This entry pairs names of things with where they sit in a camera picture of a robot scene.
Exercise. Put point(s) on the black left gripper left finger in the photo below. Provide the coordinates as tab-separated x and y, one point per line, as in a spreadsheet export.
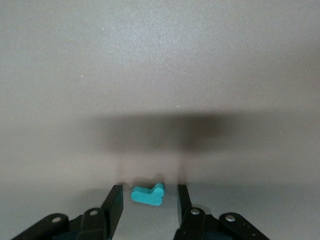
112	212

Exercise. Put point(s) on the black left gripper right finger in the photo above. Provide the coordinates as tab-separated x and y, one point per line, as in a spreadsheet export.
190	222

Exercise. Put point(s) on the teal foam letter r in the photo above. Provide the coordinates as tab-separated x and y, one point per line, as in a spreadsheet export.
146	197

